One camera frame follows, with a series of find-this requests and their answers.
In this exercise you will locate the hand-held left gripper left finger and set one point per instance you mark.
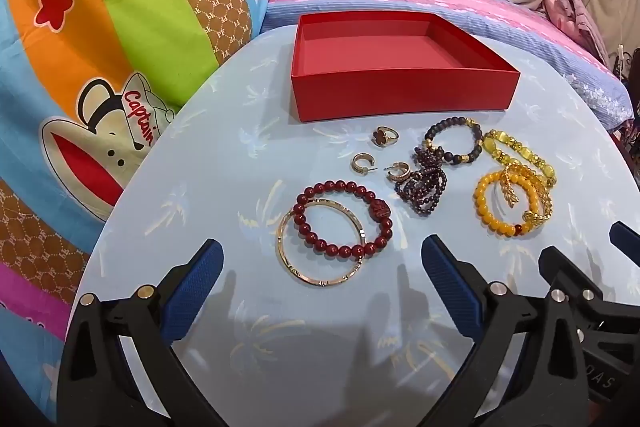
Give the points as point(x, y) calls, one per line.
point(196, 287)

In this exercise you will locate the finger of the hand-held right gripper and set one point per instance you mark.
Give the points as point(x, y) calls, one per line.
point(562, 264)
point(625, 238)

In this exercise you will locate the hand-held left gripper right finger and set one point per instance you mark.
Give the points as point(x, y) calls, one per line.
point(449, 282)

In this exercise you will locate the gold bangle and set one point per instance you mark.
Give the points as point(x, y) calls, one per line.
point(322, 283)

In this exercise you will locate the red cardboard box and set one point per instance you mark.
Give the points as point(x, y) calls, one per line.
point(400, 72)

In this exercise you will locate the gold hoop earring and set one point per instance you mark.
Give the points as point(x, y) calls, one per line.
point(400, 177)
point(356, 165)

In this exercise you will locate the dark metal chair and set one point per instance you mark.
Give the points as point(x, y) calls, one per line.
point(625, 62)

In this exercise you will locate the pink crumpled cloth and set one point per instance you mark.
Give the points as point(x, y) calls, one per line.
point(575, 17)

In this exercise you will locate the colourful cartoon printed quilt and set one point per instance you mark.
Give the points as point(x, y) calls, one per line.
point(125, 32)

